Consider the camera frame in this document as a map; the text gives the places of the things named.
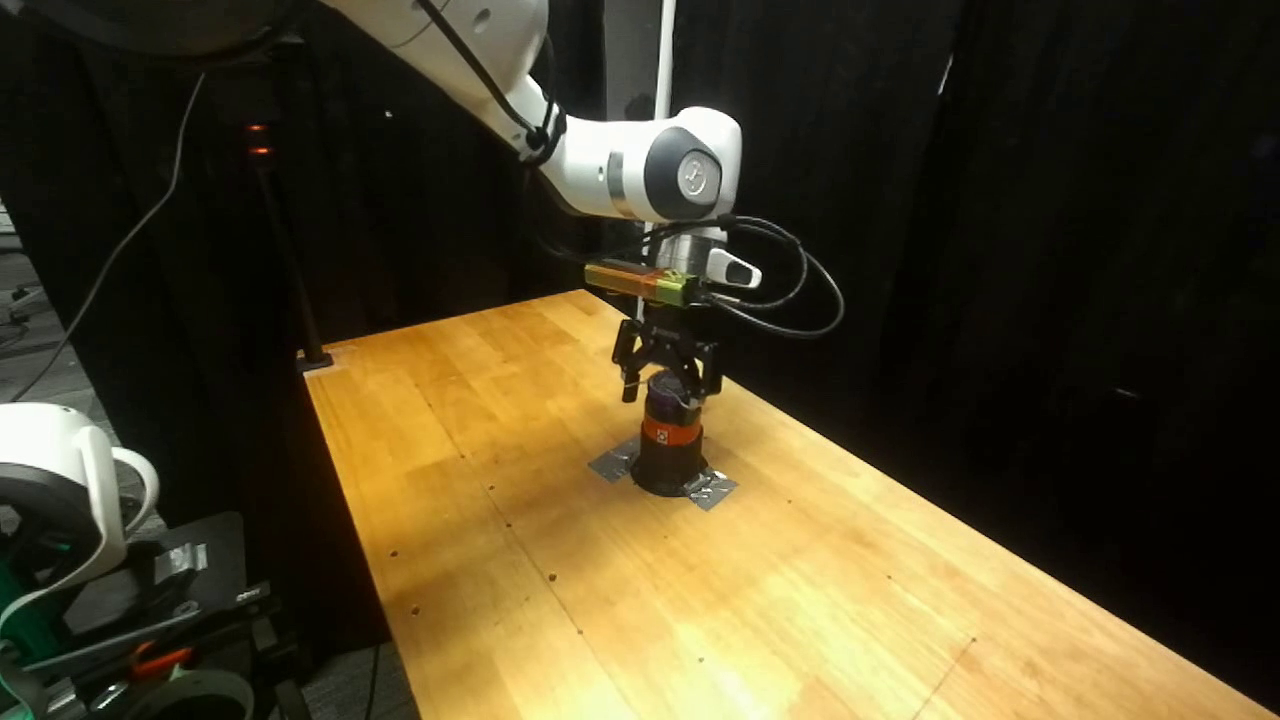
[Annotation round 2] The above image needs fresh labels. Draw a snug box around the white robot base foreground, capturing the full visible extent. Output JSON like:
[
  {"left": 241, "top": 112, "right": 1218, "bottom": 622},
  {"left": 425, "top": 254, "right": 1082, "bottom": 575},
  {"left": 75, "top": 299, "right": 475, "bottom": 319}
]
[{"left": 0, "top": 402, "right": 292, "bottom": 720}]

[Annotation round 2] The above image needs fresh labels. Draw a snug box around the black bottle with orange band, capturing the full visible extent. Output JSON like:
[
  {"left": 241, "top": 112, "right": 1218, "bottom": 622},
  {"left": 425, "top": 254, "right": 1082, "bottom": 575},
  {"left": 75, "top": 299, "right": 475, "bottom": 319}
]
[{"left": 641, "top": 372, "right": 704, "bottom": 453}]

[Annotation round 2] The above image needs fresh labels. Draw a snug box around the grey metal base plate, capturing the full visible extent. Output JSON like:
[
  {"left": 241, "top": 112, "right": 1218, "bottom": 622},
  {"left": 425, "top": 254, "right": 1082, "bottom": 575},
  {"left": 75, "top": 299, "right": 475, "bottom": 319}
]
[{"left": 592, "top": 443, "right": 734, "bottom": 514}]

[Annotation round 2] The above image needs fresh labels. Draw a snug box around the black looping cable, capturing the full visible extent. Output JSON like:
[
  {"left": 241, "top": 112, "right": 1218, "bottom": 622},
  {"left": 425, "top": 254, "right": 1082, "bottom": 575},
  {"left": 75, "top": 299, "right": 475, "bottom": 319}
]
[{"left": 700, "top": 212, "right": 851, "bottom": 345}]

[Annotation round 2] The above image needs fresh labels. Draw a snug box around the black tripod stand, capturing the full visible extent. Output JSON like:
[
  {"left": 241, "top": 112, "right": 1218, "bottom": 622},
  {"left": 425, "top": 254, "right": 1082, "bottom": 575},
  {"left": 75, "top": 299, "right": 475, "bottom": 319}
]
[{"left": 245, "top": 122, "right": 331, "bottom": 372}]

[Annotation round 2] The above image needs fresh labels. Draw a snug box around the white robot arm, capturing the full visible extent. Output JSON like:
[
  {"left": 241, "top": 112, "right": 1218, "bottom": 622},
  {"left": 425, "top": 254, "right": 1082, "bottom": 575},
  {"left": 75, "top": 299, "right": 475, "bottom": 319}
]
[{"left": 323, "top": 0, "right": 742, "bottom": 306}]

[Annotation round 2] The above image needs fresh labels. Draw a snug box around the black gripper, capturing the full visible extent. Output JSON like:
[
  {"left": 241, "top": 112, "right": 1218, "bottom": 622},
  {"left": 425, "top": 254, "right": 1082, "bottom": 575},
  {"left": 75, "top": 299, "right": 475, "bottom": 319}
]
[{"left": 612, "top": 319, "right": 724, "bottom": 406}]

